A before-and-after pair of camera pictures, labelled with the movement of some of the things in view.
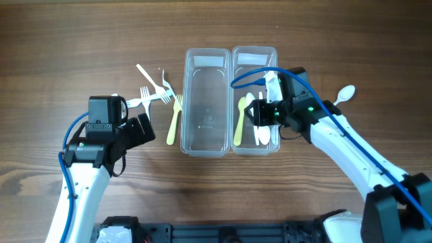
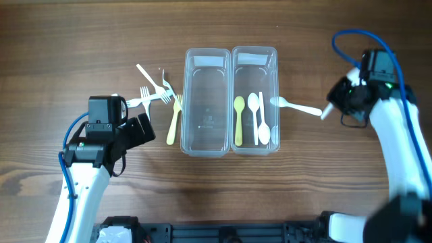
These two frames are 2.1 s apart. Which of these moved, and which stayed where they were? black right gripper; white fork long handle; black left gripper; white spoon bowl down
Moved: black right gripper
Stayed: white spoon bowl down; black left gripper; white fork long handle
